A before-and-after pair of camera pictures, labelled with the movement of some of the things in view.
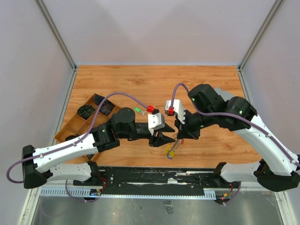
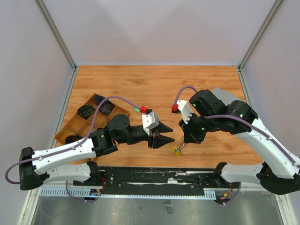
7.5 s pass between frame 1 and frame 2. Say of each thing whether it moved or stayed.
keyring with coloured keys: moved
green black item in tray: stayed
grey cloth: stayed
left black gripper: stayed
